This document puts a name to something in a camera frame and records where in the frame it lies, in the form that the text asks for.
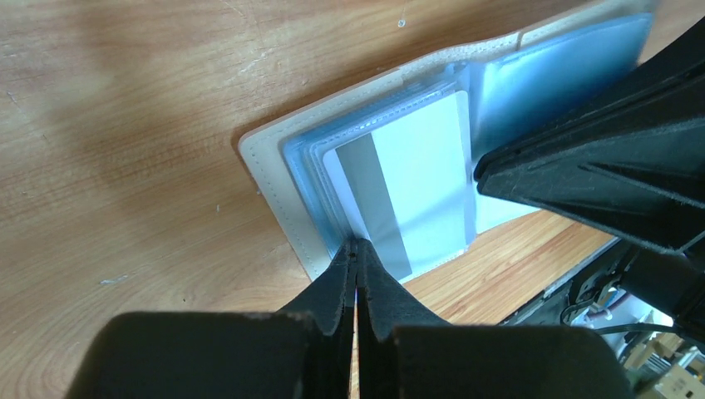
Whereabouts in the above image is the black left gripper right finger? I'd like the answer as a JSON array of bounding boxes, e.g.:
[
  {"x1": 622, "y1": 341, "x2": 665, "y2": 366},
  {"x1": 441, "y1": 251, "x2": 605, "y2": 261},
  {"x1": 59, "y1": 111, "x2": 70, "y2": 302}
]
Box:
[{"x1": 357, "y1": 239, "x2": 633, "y2": 398}]

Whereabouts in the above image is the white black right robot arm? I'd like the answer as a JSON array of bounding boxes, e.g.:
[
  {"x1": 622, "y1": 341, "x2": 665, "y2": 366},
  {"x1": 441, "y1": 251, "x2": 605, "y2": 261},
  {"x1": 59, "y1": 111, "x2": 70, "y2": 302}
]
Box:
[{"x1": 475, "y1": 22, "x2": 704, "y2": 344}]

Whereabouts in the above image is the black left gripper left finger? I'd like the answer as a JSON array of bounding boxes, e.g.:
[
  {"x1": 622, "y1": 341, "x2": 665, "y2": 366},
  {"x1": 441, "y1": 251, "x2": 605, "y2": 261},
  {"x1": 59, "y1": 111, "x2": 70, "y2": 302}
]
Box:
[{"x1": 67, "y1": 242, "x2": 357, "y2": 398}]

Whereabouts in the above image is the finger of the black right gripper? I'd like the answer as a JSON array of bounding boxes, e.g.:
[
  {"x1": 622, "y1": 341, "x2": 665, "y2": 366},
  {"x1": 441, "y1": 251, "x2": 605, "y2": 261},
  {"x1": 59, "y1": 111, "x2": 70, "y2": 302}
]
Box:
[{"x1": 475, "y1": 22, "x2": 704, "y2": 254}]

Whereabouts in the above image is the grey translucent card holder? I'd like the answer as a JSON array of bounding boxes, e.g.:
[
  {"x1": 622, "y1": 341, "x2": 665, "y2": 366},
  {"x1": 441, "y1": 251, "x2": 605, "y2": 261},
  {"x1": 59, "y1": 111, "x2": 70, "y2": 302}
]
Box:
[{"x1": 238, "y1": 1, "x2": 658, "y2": 282}]

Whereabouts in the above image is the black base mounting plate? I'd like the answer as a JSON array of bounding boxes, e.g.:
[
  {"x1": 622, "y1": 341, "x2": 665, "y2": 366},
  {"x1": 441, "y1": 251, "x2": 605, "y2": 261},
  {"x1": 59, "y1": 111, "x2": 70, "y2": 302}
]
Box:
[{"x1": 499, "y1": 239, "x2": 638, "y2": 326}]

